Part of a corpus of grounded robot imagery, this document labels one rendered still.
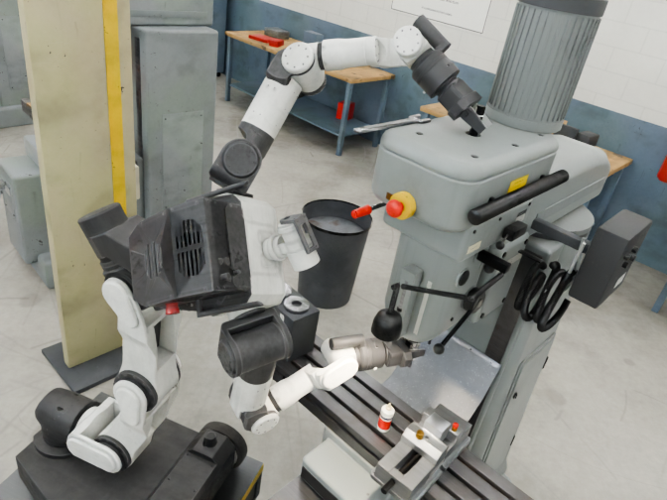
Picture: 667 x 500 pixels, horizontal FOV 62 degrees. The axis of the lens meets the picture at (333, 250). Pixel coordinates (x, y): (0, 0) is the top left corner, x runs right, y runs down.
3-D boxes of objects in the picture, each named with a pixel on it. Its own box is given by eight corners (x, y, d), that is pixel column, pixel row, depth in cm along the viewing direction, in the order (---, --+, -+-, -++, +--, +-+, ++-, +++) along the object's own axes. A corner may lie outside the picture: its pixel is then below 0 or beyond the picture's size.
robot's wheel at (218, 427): (195, 456, 216) (196, 422, 206) (201, 447, 220) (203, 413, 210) (239, 477, 211) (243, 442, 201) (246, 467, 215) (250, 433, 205)
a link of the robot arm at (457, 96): (461, 119, 135) (428, 83, 136) (490, 90, 129) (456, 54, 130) (444, 129, 125) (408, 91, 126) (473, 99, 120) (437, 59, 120)
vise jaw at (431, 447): (435, 466, 157) (438, 456, 155) (400, 439, 164) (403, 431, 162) (446, 454, 161) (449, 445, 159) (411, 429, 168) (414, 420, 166)
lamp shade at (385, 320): (370, 338, 129) (375, 317, 126) (371, 319, 136) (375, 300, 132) (400, 344, 129) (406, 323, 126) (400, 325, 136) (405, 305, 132)
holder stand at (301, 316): (287, 363, 195) (294, 318, 184) (251, 328, 207) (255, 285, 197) (313, 350, 202) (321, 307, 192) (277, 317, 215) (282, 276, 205)
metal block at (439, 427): (437, 446, 163) (442, 433, 160) (420, 434, 166) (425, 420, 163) (446, 437, 166) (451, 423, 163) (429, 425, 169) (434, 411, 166)
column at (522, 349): (440, 560, 237) (575, 252, 158) (360, 487, 261) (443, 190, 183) (496, 492, 271) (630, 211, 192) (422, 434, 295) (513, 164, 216)
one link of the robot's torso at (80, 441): (66, 457, 183) (63, 430, 177) (108, 416, 200) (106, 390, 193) (118, 482, 179) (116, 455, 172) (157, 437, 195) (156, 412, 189)
